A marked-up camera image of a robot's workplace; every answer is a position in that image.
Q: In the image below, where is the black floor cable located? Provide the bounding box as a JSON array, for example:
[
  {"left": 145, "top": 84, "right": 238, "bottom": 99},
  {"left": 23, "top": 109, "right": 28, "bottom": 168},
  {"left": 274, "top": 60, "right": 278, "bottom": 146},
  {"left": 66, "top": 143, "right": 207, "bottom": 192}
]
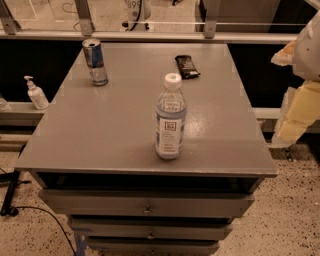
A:
[{"left": 9, "top": 205, "right": 78, "bottom": 256}]

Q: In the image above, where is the white pump sanitizer bottle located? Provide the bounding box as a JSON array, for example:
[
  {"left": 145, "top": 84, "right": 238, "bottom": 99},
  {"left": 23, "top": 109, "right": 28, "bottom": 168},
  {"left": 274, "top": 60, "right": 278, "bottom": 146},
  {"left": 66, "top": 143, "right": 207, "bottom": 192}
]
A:
[{"left": 24, "top": 76, "right": 49, "bottom": 110}]

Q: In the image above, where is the blue silver energy drink can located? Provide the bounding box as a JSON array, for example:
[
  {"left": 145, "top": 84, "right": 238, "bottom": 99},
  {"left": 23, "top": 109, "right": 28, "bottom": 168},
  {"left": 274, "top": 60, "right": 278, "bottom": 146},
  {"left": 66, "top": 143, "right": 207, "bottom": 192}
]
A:
[{"left": 82, "top": 38, "right": 108, "bottom": 86}]

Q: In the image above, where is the grey drawer cabinet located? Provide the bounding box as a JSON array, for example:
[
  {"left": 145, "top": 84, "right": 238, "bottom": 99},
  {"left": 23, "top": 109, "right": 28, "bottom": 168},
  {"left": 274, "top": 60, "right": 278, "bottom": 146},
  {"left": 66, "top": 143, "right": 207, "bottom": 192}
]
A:
[{"left": 17, "top": 43, "right": 276, "bottom": 255}]

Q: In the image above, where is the black stand leg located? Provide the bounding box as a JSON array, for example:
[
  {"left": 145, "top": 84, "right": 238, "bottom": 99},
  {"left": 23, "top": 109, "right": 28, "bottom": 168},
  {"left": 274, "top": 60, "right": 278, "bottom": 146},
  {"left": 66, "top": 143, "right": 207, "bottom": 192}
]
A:
[{"left": 0, "top": 170, "right": 20, "bottom": 217}]

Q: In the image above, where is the blue label plastic water bottle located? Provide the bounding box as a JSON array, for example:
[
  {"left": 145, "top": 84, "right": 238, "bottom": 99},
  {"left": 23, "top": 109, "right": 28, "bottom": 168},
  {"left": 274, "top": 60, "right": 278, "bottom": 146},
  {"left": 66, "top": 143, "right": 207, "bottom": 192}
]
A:
[{"left": 156, "top": 73, "right": 187, "bottom": 160}]

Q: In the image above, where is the grey metal railing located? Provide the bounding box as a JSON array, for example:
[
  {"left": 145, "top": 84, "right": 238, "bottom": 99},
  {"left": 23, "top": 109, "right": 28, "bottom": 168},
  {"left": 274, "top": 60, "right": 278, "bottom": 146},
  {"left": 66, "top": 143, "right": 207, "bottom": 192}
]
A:
[{"left": 0, "top": 0, "right": 297, "bottom": 44}]

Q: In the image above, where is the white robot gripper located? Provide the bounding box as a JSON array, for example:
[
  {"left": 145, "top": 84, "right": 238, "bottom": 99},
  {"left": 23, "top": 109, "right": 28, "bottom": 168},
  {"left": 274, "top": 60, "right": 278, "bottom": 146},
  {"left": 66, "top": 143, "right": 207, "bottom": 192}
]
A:
[{"left": 271, "top": 11, "right": 320, "bottom": 148}]

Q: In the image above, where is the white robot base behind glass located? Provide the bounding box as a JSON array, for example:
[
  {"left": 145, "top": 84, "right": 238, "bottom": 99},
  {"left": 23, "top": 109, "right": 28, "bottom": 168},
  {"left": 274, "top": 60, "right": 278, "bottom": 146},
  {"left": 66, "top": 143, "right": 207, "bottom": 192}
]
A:
[{"left": 122, "top": 0, "right": 151, "bottom": 31}]

